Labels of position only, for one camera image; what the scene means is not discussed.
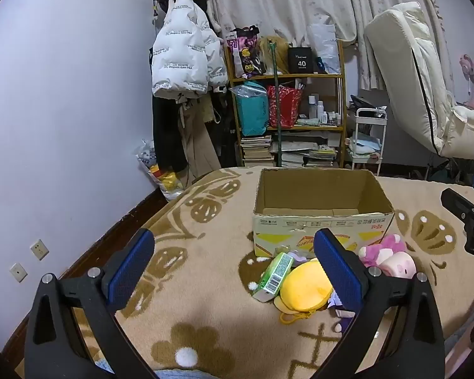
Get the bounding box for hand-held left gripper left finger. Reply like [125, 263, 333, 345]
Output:
[24, 228, 159, 379]

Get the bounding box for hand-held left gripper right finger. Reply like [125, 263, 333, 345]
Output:
[313, 228, 447, 379]

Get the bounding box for yellow plush toy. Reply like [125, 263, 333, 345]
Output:
[274, 258, 334, 324]

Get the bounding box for pink plush toy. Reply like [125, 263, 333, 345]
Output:
[357, 234, 417, 279]

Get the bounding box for printed cardboard box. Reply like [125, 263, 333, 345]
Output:
[253, 168, 396, 259]

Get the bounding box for green small carton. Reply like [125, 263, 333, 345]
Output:
[253, 252, 295, 303]

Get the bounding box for beige patterned blanket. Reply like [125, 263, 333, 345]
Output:
[73, 166, 474, 379]

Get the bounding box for plastic bag of toys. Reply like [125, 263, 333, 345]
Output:
[136, 140, 184, 202]

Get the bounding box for stack of magazines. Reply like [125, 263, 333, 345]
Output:
[280, 140, 338, 168]

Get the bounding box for white rolling cart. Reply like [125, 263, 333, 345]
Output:
[345, 106, 388, 176]

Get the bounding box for black hanging garment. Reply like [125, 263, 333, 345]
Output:
[152, 95, 189, 172]

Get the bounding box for beige hanging trousers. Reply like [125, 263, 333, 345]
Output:
[179, 95, 222, 178]

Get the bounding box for stack of books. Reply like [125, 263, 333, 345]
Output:
[240, 134, 273, 162]

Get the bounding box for pink fan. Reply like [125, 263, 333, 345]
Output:
[459, 53, 474, 105]

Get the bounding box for group of white bottles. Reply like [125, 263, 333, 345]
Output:
[308, 94, 341, 125]

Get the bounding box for white folded mattress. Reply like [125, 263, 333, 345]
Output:
[364, 2, 474, 162]

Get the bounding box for red bag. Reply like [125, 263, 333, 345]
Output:
[266, 85, 303, 129]

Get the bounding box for green pole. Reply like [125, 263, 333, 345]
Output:
[272, 41, 284, 168]

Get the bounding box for teal bag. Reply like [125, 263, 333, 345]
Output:
[235, 82, 269, 137]

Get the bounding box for wooden shelf unit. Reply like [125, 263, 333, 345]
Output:
[223, 39, 346, 168]

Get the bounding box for black box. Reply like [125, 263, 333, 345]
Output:
[288, 46, 314, 74]

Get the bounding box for clear plastic bag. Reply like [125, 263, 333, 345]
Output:
[306, 23, 340, 74]

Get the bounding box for blond wig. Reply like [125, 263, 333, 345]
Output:
[259, 35, 291, 75]

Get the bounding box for white puffer jacket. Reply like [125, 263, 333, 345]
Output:
[151, 0, 228, 97]

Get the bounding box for purple and black printed bag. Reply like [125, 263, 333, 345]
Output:
[226, 26, 261, 80]

